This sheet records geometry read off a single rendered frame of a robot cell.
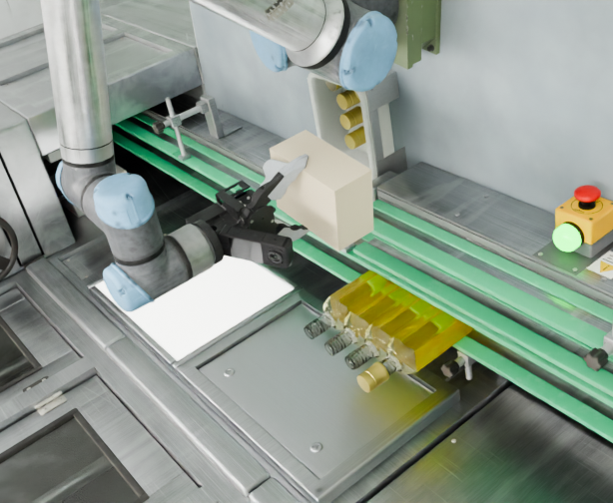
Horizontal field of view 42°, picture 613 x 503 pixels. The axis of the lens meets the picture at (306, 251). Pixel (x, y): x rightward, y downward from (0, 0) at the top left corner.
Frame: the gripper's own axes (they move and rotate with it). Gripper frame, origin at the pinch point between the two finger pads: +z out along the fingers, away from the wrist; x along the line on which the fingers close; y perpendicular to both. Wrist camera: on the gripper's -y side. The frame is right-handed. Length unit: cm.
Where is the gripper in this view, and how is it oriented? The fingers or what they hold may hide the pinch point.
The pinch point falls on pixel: (313, 193)
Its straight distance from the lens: 129.8
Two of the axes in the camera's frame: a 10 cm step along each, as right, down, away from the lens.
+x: 0.8, 7.5, 6.6
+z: 7.8, -4.6, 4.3
